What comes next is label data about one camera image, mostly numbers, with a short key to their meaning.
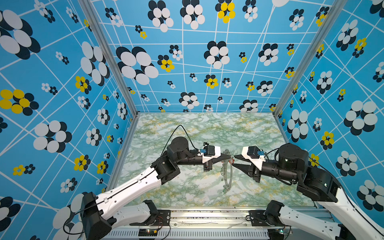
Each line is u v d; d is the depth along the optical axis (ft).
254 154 1.24
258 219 2.37
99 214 1.14
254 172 3.26
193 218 2.47
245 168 3.24
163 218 2.39
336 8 2.24
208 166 1.74
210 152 1.77
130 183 1.24
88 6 2.25
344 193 1.23
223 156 1.79
